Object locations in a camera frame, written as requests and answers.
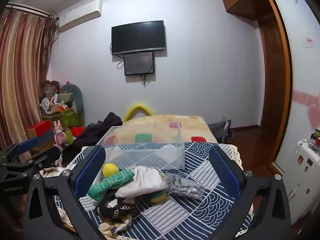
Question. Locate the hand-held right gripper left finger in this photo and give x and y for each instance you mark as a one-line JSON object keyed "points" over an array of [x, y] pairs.
{"points": [[90, 171]]}

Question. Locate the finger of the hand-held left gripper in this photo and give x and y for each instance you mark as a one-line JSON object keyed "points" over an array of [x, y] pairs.
{"points": [[28, 144], [47, 154]]}

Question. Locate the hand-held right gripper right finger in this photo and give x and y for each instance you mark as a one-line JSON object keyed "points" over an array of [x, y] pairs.
{"points": [[223, 171]]}

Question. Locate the green knit sock yellow pompom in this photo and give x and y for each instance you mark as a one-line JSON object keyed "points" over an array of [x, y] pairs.
{"points": [[112, 183]]}

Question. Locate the clear plastic bag dark contents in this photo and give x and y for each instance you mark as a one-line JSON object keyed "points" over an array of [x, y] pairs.
{"points": [[182, 185]]}

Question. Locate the black white patterned cloth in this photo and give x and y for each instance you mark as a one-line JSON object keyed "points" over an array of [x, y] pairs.
{"points": [[112, 208]]}

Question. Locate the white cloth pouch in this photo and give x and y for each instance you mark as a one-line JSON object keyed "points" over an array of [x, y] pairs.
{"points": [[142, 183]]}

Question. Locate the clear plastic storage box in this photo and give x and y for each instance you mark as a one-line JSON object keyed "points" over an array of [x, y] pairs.
{"points": [[145, 155]]}

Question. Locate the floral printed cloth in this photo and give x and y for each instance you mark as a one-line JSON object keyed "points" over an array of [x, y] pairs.
{"points": [[113, 228]]}

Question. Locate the red box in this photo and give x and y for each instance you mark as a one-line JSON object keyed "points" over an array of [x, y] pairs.
{"points": [[38, 127]]}

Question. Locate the pink bunny toy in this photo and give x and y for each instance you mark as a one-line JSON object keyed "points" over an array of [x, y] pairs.
{"points": [[59, 135]]}

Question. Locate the green storage box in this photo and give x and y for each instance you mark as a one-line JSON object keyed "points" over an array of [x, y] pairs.
{"points": [[67, 118]]}

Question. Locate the grey backpack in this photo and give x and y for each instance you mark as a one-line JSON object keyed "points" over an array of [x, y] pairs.
{"points": [[222, 130]]}

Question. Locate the black clothing heap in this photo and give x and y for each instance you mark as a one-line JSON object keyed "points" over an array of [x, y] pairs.
{"points": [[95, 130]]}

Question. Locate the striped red gold curtain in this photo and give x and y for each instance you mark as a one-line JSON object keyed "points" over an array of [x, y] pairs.
{"points": [[22, 80]]}

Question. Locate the grey green plush pillow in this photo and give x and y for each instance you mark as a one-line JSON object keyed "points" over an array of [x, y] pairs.
{"points": [[75, 95]]}

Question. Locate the blue patterned tablecloth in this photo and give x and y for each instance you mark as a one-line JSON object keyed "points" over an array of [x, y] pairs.
{"points": [[175, 217]]}

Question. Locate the beige patchwork blanket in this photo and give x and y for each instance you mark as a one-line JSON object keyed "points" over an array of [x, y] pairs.
{"points": [[160, 127]]}

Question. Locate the white suitcase with stickers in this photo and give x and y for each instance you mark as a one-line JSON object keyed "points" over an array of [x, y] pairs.
{"points": [[302, 175]]}

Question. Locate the wooden door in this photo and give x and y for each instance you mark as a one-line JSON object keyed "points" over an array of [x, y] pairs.
{"points": [[275, 92]]}

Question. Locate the white air conditioner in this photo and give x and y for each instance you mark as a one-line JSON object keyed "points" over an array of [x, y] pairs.
{"points": [[80, 17]]}

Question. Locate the wooden overhead cabinet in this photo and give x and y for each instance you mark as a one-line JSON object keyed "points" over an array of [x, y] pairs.
{"points": [[245, 0]]}

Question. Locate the small black wall monitor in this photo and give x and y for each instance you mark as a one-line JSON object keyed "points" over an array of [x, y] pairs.
{"points": [[139, 63]]}

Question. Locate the white curtain rail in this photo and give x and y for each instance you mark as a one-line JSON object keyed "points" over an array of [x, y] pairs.
{"points": [[27, 8]]}

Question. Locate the black wall television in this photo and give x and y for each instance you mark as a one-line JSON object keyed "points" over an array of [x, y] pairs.
{"points": [[138, 37]]}

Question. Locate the white wall switch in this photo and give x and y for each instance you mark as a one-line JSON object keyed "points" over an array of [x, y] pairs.
{"points": [[308, 43]]}

